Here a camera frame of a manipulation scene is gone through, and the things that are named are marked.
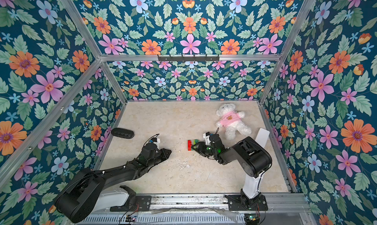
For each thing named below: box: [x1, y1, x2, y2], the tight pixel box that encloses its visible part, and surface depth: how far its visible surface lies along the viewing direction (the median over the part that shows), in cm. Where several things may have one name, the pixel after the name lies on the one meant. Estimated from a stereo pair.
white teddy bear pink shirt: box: [215, 102, 252, 141], surface depth 100 cm
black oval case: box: [110, 127, 135, 140], surface depth 98 cm
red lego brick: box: [187, 140, 192, 151], surface depth 95 cm
